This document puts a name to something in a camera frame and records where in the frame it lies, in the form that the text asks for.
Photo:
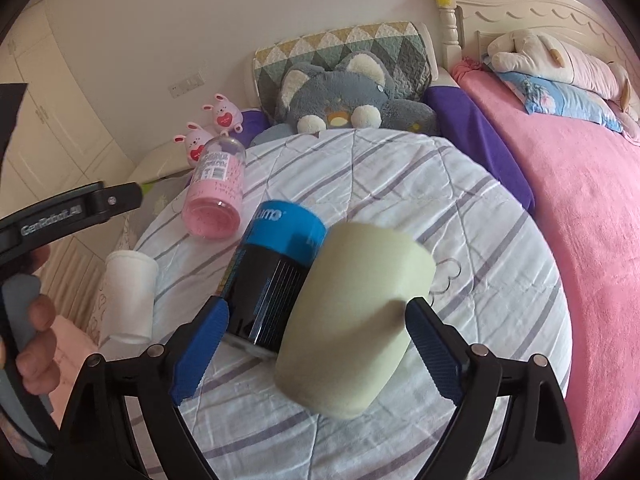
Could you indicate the grey flower pillow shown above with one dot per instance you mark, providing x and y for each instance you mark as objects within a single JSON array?
[{"x": 158, "y": 194}]

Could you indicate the cream wooden headboard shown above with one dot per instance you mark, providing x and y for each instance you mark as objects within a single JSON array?
[{"x": 468, "y": 26}]

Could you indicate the left hand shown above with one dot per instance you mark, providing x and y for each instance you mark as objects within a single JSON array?
[{"x": 36, "y": 363}]

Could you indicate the white pink plush dog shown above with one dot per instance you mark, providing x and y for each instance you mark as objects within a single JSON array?
[{"x": 541, "y": 55}]

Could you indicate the front pink bunny toy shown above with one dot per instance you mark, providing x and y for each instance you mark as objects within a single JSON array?
[{"x": 193, "y": 141}]

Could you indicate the pale green cup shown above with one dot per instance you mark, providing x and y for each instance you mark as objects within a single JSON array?
[{"x": 346, "y": 333}]

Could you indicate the folded pink blanket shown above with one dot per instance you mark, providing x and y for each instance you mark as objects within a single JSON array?
[{"x": 73, "y": 346}]

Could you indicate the grey cat plush cushion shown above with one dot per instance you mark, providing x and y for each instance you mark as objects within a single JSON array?
[{"x": 359, "y": 93}]

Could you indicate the white paper cup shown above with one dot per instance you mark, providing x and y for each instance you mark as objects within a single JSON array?
[{"x": 129, "y": 292}]

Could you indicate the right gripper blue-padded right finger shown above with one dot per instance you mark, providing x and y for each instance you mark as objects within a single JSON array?
[{"x": 536, "y": 439}]

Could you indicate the clear jar with pink paper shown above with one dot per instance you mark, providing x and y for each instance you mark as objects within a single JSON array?
[{"x": 214, "y": 197}]

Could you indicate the pink bunny toy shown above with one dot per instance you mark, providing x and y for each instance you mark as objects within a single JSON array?
[
  {"x": 193, "y": 141},
  {"x": 226, "y": 116}
]

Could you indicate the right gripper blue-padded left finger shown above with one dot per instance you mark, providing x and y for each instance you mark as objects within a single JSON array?
[{"x": 97, "y": 440}]

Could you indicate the green diamond quilted pillow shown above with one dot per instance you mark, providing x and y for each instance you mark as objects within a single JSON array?
[{"x": 405, "y": 49}]

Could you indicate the black blue cool towel can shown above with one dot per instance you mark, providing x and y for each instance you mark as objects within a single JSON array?
[{"x": 267, "y": 272}]

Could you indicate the cream side bed headboard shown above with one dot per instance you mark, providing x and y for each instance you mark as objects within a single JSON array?
[{"x": 167, "y": 160}]

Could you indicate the cream wardrobe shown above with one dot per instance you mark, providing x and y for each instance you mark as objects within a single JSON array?
[{"x": 59, "y": 143}]

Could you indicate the blue cartoon pillow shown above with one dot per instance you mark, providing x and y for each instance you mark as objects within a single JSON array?
[{"x": 543, "y": 96}]

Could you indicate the white grey striped quilt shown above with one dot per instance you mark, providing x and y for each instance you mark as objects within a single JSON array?
[{"x": 496, "y": 281}]

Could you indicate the pink fleece bed cover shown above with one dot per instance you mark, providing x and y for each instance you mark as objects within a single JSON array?
[{"x": 585, "y": 179}]

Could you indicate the rear pink bunny toy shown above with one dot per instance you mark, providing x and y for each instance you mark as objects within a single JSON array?
[{"x": 226, "y": 116}]

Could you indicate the white wall socket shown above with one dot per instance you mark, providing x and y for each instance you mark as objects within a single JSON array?
[{"x": 186, "y": 85}]

